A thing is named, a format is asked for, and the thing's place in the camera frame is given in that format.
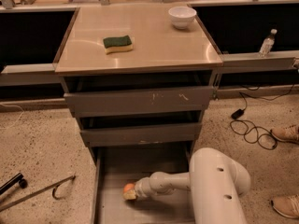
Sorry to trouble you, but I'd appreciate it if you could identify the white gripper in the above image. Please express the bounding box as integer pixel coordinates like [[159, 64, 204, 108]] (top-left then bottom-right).
[[123, 174, 162, 201]]

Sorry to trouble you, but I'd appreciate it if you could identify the orange fruit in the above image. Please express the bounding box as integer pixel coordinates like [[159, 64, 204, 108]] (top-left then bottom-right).
[[123, 183, 135, 192]]

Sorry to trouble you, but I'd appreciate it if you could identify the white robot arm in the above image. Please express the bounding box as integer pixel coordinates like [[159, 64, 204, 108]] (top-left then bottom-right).
[[123, 147, 251, 224]]

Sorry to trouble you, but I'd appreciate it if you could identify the grey open bottom drawer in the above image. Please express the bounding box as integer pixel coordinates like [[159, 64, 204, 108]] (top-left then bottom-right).
[[91, 144, 195, 224]]

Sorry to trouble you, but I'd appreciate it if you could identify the grey middle drawer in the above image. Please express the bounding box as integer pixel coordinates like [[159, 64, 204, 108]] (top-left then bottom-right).
[[80, 123, 201, 147]]

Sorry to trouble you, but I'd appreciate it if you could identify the grey top drawer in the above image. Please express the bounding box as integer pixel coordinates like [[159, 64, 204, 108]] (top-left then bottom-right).
[[64, 86, 213, 118]]

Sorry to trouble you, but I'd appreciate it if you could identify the grey drawer cabinet with counter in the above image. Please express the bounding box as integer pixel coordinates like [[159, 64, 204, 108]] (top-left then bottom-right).
[[52, 3, 224, 157]]

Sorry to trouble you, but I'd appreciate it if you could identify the metal rod with hook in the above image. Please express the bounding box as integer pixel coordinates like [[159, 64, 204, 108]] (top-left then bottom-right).
[[0, 175, 76, 212]]

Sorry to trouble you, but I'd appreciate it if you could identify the black caster leg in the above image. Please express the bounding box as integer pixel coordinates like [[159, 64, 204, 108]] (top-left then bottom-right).
[[0, 173, 27, 195]]

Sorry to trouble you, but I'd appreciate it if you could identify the green yellow sponge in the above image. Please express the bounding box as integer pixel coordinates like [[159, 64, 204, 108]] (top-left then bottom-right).
[[103, 35, 133, 54]]

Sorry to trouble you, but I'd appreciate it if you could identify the tan sneaker lower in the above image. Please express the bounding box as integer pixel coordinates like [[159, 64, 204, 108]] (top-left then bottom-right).
[[271, 194, 299, 218]]

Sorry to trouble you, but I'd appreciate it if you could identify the tan sneaker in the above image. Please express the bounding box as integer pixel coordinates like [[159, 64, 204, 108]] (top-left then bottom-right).
[[271, 125, 299, 144], [271, 194, 299, 218]]

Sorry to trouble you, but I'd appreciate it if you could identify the tan sneaker upper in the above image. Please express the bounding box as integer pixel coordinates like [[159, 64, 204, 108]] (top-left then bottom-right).
[[271, 125, 299, 144]]

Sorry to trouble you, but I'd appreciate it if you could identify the white bowl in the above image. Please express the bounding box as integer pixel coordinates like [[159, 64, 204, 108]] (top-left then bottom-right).
[[168, 7, 196, 29]]

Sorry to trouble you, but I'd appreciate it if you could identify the clear plastic water bottle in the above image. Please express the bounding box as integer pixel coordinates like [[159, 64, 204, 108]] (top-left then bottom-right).
[[259, 29, 278, 57]]

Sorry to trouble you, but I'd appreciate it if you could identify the black power adapter with cable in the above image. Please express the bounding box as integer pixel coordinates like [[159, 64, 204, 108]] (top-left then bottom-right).
[[230, 91, 280, 150]]

